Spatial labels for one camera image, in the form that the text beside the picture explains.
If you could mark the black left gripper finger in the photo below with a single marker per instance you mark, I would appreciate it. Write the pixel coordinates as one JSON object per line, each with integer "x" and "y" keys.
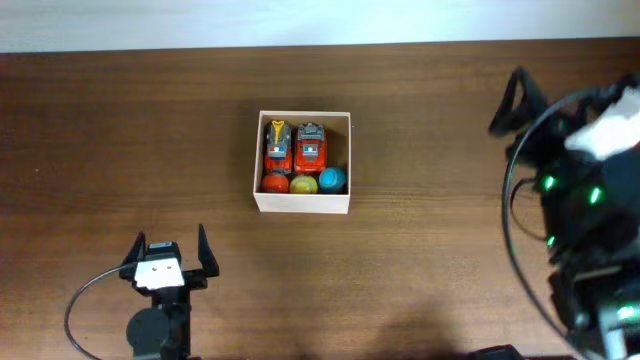
{"x": 209, "y": 265}
{"x": 137, "y": 251}

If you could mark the red toy fire truck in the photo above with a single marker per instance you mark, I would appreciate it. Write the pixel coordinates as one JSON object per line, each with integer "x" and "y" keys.
{"x": 311, "y": 149}

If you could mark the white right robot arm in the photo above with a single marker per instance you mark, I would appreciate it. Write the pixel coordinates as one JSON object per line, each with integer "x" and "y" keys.
{"x": 590, "y": 211}

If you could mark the white cardboard box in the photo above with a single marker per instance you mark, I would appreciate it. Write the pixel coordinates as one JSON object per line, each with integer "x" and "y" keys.
{"x": 339, "y": 132}

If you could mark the blue face ball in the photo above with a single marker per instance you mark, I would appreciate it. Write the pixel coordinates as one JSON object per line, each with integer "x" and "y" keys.
{"x": 332, "y": 180}

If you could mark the yellow face ball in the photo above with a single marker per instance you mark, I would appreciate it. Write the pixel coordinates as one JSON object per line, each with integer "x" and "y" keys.
{"x": 304, "y": 184}

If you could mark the red face ball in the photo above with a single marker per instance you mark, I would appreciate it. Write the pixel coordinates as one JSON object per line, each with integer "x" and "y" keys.
{"x": 275, "y": 182}

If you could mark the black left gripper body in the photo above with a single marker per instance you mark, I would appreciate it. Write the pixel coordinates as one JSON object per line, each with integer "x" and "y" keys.
{"x": 193, "y": 279}

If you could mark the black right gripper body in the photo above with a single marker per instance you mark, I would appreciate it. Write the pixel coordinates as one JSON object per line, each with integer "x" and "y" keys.
{"x": 542, "y": 145}

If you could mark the red toy truck yellow crane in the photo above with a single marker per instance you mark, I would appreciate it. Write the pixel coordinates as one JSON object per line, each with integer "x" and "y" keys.
{"x": 278, "y": 154}

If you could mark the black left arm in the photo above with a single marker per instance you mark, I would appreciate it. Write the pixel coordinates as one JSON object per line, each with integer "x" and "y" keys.
{"x": 163, "y": 330}

